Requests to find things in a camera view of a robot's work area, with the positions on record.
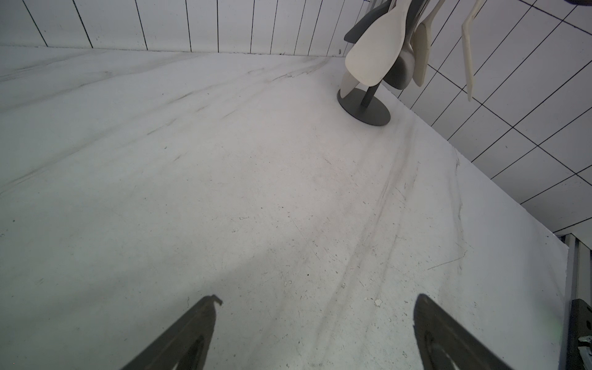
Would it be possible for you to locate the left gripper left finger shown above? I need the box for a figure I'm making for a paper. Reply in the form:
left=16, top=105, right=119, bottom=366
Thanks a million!
left=123, top=294, right=223, bottom=369

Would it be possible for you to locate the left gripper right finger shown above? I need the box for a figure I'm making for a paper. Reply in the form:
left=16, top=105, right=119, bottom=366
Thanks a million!
left=413, top=294, right=510, bottom=369

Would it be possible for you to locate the cream spatula green handle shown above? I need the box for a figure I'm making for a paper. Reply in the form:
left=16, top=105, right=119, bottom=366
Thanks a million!
left=345, top=0, right=412, bottom=86

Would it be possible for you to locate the cream slotted turner green handle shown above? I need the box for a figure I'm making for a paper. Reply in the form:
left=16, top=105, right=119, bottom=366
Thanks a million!
left=461, top=0, right=485, bottom=102

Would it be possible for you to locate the dark grey utensil rack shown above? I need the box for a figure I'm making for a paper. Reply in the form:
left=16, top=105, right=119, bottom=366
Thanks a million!
left=336, top=0, right=426, bottom=127

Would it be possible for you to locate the cream utensil dark wooden handle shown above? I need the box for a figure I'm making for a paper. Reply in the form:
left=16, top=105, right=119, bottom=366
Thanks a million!
left=339, top=70, right=359, bottom=99

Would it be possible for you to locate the cream spoon wooden handle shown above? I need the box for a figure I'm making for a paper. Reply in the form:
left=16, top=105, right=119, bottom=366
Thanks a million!
left=411, top=0, right=445, bottom=87

